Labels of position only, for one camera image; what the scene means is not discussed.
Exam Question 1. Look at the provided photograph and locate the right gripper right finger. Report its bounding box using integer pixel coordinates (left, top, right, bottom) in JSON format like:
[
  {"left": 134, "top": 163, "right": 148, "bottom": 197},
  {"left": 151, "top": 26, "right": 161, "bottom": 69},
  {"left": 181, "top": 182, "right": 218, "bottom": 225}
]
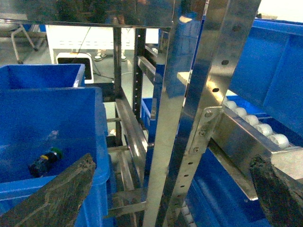
[{"left": 249, "top": 155, "right": 303, "bottom": 227}]

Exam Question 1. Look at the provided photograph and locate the white roller track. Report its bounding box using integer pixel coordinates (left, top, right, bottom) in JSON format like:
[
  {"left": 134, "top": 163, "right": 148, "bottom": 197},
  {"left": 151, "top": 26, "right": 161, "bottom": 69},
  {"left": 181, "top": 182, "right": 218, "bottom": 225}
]
[{"left": 223, "top": 96, "right": 290, "bottom": 149}]

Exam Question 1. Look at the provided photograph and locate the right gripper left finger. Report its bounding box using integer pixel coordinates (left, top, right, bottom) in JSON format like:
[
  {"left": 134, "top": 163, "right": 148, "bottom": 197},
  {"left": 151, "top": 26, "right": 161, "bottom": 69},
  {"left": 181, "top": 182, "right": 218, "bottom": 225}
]
[{"left": 0, "top": 153, "right": 96, "bottom": 227}]

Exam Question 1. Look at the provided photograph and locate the large blue target bin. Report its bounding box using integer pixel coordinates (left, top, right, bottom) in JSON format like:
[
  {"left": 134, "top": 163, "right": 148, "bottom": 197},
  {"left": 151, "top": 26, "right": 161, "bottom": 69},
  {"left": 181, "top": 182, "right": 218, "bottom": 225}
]
[{"left": 0, "top": 87, "right": 110, "bottom": 227}]

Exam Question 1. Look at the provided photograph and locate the white office chair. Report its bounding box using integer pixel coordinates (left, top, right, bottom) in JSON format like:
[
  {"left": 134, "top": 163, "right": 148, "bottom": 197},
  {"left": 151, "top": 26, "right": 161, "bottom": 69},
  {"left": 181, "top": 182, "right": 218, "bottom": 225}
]
[{"left": 0, "top": 23, "right": 47, "bottom": 64}]

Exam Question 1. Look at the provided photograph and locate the white box device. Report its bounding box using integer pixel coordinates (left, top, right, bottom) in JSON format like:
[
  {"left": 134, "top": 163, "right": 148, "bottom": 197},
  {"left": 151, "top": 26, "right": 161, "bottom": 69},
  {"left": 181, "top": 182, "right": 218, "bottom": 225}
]
[{"left": 56, "top": 52, "right": 94, "bottom": 85}]

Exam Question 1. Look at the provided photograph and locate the steel shelf upright post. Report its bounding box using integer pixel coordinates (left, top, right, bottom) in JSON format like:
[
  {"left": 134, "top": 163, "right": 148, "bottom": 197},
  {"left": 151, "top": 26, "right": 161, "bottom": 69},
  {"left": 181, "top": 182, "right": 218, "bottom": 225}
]
[{"left": 142, "top": 0, "right": 260, "bottom": 227}]

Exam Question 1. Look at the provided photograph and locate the blue bin behind target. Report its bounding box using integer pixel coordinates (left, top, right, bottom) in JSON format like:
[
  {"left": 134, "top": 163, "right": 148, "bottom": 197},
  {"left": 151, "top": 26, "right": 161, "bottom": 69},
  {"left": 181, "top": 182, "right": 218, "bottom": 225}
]
[{"left": 0, "top": 64, "right": 85, "bottom": 90}]

